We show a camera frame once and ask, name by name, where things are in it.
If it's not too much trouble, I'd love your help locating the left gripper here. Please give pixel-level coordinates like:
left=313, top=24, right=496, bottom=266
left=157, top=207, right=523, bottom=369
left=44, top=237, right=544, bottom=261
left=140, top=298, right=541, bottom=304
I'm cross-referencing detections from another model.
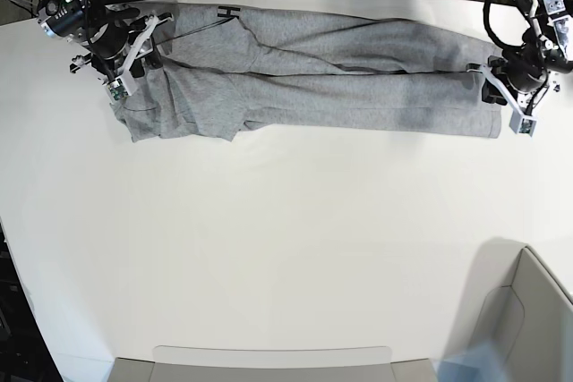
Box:
left=482, top=55, right=555, bottom=106

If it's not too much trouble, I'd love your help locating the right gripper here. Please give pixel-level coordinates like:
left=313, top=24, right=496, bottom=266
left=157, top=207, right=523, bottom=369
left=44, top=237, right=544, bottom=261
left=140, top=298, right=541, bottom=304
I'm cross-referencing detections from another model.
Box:
left=69, top=19, right=163, bottom=78

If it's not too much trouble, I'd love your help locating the grey T-shirt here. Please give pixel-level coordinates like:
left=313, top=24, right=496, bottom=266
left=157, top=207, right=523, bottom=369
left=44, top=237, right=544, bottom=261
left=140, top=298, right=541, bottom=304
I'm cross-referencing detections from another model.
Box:
left=112, top=3, right=501, bottom=141

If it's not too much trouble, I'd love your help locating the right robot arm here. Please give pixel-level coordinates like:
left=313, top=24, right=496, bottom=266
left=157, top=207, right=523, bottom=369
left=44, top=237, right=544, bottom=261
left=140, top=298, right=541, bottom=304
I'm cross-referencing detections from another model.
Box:
left=37, top=0, right=173, bottom=89

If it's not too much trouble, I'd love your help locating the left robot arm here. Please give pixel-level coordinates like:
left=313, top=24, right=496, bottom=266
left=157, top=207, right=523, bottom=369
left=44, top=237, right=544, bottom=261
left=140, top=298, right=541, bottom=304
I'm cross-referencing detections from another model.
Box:
left=483, top=0, right=572, bottom=115

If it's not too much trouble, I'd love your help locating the grey bin at right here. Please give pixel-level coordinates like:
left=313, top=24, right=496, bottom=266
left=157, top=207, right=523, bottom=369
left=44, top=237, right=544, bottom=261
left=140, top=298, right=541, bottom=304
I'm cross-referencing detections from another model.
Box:
left=468, top=246, right=572, bottom=381

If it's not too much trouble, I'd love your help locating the grey bin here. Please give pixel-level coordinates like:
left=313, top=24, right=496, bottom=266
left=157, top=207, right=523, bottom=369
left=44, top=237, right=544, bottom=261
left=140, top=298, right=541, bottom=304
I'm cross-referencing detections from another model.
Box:
left=108, top=345, right=438, bottom=381
left=468, top=246, right=572, bottom=381

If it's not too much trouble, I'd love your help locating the blue cloth in corner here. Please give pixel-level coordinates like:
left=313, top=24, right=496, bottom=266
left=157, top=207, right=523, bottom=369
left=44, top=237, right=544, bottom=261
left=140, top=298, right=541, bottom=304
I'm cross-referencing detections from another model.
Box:
left=433, top=342, right=510, bottom=382

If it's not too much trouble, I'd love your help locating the grey bin at bottom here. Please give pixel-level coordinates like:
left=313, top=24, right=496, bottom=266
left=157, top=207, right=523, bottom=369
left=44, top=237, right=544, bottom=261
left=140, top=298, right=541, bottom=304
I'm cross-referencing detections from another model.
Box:
left=108, top=345, right=438, bottom=381

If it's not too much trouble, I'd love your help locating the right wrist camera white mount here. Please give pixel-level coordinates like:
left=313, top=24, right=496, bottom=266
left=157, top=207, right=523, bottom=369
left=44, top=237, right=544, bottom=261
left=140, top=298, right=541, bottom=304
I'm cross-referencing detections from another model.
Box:
left=66, top=10, right=175, bottom=101

